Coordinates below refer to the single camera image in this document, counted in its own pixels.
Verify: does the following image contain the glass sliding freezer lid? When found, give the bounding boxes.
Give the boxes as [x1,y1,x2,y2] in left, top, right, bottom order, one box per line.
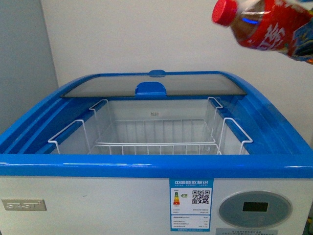
[64,73,246,99]

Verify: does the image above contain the red label tea bottle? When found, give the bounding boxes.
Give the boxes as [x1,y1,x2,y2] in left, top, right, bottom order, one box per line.
[212,0,313,64]

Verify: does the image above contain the white chest freezer blue rim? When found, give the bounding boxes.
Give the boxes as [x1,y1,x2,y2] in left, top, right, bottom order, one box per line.
[0,70,313,235]

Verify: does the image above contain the blue energy label sticker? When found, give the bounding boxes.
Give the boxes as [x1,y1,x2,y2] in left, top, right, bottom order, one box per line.
[169,178,214,232]

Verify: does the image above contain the blue instruction sticker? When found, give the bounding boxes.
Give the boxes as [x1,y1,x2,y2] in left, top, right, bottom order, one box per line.
[215,228,278,235]

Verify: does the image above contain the grey round control panel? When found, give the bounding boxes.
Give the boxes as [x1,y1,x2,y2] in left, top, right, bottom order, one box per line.
[219,191,292,229]

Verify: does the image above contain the silver brand badge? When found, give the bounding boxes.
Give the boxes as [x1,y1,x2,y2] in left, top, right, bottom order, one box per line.
[1,199,47,212]

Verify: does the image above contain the white wire freezer basket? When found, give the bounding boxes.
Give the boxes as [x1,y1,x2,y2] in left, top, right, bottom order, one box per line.
[48,97,253,155]

